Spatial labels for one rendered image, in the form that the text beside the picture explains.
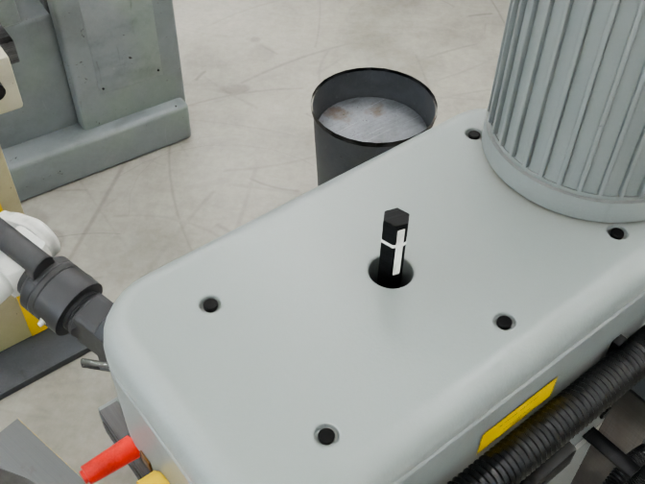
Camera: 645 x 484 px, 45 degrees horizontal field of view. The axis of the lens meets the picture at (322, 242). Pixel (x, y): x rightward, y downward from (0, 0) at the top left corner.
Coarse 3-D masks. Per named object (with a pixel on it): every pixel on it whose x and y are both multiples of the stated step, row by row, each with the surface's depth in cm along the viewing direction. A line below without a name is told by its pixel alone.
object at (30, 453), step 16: (0, 432) 219; (16, 432) 219; (32, 432) 219; (0, 448) 216; (16, 448) 216; (32, 448) 216; (48, 448) 216; (0, 464) 213; (16, 464) 213; (32, 464) 213; (48, 464) 213; (64, 464) 213; (32, 480) 210; (48, 480) 210; (64, 480) 210; (80, 480) 210
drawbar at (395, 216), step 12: (384, 216) 59; (396, 216) 59; (408, 216) 59; (384, 228) 60; (396, 228) 59; (384, 240) 60; (384, 252) 61; (384, 264) 62; (384, 276) 63; (396, 276) 63
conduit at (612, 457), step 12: (588, 432) 92; (600, 432) 92; (600, 444) 91; (612, 444) 91; (612, 456) 90; (624, 456) 90; (636, 456) 92; (612, 468) 93; (624, 468) 89; (636, 468) 89; (612, 480) 91; (624, 480) 91; (636, 480) 102
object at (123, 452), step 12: (120, 444) 72; (132, 444) 72; (96, 456) 72; (108, 456) 71; (120, 456) 72; (132, 456) 72; (84, 468) 71; (96, 468) 71; (108, 468) 71; (120, 468) 72; (84, 480) 71; (96, 480) 71
